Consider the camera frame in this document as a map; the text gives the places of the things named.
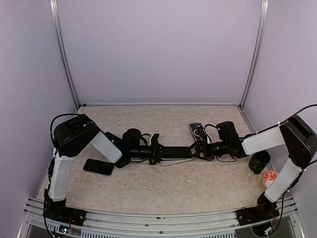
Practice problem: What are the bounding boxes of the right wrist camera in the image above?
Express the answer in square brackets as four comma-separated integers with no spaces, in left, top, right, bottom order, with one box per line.
[198,127,212,144]

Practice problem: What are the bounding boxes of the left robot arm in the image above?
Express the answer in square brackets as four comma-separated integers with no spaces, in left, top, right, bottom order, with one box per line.
[44,114,172,221]

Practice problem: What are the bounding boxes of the black cup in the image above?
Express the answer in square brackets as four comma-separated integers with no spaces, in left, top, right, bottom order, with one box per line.
[248,150,270,175]

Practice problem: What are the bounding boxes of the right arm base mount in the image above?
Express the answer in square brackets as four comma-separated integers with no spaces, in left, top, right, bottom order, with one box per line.
[236,196,279,226]

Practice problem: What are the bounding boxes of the dark phone case underneath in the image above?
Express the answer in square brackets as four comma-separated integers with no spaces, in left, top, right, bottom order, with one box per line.
[189,122,204,142]

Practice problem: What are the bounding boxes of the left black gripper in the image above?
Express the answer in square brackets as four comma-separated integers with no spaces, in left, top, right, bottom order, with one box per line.
[130,139,174,165]

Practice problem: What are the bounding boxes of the red white patterned coaster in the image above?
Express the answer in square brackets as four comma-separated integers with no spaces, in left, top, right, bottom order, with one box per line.
[262,170,279,189]

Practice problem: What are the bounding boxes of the aluminium corner post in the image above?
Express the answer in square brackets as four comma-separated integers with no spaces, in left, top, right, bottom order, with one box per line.
[50,0,81,110]
[239,0,269,111]

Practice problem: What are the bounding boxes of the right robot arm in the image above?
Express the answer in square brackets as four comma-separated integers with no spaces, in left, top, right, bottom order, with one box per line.
[190,113,317,220]

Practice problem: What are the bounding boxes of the aluminium front rail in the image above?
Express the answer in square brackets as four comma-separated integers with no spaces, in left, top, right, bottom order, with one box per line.
[17,210,305,238]

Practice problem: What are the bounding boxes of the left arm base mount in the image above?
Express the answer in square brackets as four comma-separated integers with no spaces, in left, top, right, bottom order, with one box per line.
[43,195,86,227]

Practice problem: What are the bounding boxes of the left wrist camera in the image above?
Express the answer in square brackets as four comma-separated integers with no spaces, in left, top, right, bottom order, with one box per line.
[149,133,159,147]

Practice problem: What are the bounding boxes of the left aluminium corner post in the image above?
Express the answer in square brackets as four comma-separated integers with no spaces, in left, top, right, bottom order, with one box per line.
[50,0,81,110]

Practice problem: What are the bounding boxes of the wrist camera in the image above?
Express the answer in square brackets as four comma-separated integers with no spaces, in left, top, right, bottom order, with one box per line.
[198,127,212,144]
[149,133,159,147]

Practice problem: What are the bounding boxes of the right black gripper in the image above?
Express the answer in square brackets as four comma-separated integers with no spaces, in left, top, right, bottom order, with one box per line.
[184,139,230,161]

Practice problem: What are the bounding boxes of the black phone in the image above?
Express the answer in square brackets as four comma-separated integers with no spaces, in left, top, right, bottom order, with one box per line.
[171,146,193,159]
[83,159,114,176]
[105,131,122,150]

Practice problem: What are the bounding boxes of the right aluminium corner post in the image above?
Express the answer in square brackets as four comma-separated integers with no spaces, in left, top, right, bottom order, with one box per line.
[239,0,269,111]

